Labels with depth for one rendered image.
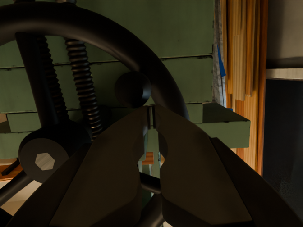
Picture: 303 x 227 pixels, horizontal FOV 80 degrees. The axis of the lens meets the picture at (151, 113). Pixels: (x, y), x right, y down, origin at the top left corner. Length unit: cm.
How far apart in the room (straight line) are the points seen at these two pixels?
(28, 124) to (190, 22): 38
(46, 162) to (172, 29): 29
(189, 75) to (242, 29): 147
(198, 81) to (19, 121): 37
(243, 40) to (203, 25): 144
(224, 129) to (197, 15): 22
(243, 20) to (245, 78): 47
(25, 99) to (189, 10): 36
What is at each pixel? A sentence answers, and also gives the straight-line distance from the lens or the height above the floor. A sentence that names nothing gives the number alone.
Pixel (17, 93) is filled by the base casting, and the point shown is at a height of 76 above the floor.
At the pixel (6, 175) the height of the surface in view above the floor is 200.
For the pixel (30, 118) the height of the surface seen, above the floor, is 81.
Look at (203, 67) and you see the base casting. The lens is 37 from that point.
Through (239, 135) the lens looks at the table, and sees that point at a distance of 42.
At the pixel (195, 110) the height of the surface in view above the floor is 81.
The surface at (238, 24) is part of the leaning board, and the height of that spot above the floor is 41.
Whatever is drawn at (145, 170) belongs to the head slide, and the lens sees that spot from 71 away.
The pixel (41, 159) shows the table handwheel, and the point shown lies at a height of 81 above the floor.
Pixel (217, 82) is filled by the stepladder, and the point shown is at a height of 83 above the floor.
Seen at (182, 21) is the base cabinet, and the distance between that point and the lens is 37.
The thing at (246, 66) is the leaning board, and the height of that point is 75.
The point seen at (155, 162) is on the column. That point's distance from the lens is 80.
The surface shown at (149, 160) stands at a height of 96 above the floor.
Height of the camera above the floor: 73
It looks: 13 degrees up
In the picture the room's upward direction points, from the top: 177 degrees clockwise
